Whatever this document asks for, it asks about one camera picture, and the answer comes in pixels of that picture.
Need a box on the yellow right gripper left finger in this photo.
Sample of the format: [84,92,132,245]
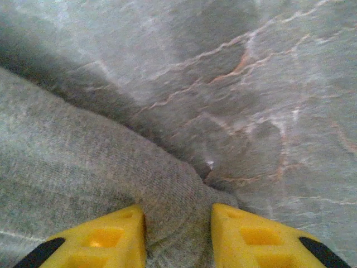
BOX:
[13,203,147,268]

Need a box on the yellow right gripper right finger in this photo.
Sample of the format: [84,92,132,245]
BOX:
[210,203,352,268]

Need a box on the grey garment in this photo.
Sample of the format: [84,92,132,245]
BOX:
[0,66,240,268]

